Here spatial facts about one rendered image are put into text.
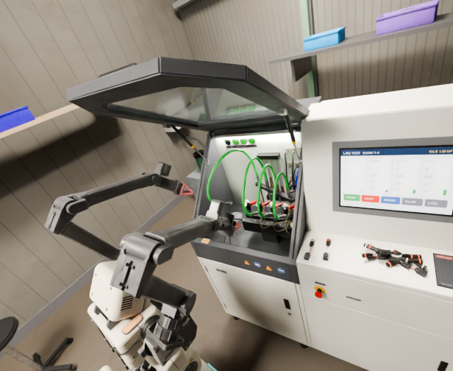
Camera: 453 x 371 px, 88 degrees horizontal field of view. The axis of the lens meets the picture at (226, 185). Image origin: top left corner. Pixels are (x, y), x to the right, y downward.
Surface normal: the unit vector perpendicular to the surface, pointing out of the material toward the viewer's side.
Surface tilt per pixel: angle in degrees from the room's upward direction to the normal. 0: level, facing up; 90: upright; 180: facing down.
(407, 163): 76
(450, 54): 90
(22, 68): 90
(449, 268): 0
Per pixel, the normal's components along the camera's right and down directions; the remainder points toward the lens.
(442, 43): -0.58, 0.57
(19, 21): 0.76, 0.14
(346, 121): -0.51, 0.37
